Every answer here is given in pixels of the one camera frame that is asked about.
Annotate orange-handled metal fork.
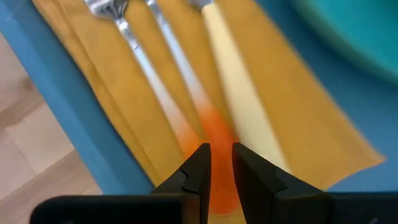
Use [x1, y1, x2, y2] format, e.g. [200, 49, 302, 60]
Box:
[83, 0, 203, 160]

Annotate teal plastic plate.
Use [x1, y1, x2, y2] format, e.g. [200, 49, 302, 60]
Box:
[290, 0, 398, 85]

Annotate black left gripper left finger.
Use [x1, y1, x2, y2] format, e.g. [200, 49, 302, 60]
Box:
[29, 142, 213, 224]

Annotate blue plastic tray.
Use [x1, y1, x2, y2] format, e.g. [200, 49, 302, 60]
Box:
[0, 0, 398, 195]

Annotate orange-handled metal spoon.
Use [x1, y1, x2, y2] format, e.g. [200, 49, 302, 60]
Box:
[144, 0, 242, 216]

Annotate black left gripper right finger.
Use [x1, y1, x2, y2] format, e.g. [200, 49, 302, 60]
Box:
[232, 142, 398, 224]

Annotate cream-handled table knife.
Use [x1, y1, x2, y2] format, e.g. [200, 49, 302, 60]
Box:
[189, 0, 292, 174]

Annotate yellow cloth napkin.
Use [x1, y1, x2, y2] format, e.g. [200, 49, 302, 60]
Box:
[30, 0, 388, 224]

